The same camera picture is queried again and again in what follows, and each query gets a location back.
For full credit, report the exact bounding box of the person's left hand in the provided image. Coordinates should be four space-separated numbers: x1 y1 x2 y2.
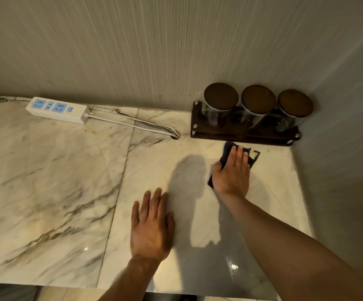
130 187 175 263

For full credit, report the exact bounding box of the person's right hand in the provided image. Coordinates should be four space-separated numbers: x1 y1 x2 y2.
212 146 251 199

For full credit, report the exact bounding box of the dark cleaning cloth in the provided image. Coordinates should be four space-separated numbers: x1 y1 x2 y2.
207 141 260 189

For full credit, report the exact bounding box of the person's left forearm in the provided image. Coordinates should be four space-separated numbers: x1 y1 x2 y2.
98 256 160 301

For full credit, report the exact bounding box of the person's right forearm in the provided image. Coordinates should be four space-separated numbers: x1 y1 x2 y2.
217 192 363 301

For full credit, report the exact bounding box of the dark wooden jar rack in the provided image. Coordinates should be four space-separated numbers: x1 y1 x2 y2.
190 101 302 147

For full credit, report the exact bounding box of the glass jar with wooden lid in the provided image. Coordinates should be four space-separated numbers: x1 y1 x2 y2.
201 83 239 128
276 89 314 133
239 84 277 129

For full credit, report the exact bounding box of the white and blue power strip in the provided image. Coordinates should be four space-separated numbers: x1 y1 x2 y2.
25 97 91 125

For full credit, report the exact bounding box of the white power cable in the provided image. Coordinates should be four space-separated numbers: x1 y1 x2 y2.
0 95 181 140

